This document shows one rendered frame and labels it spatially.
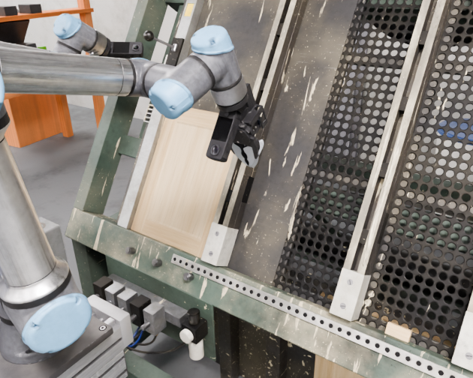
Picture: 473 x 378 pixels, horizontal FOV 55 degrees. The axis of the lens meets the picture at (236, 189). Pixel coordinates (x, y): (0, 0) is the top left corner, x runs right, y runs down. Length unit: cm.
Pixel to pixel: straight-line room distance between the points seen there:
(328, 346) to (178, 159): 81
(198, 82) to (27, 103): 483
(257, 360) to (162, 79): 133
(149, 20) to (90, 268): 103
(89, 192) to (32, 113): 386
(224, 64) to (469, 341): 82
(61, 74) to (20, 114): 473
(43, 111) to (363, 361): 501
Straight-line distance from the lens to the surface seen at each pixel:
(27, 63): 85
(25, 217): 76
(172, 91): 84
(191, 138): 162
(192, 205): 156
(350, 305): 125
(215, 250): 142
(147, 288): 165
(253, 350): 191
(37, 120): 573
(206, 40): 88
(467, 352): 121
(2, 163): 72
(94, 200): 190
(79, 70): 89
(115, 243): 172
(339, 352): 129
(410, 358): 125
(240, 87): 95
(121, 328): 118
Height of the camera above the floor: 174
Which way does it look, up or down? 26 degrees down
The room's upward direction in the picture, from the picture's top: 1 degrees counter-clockwise
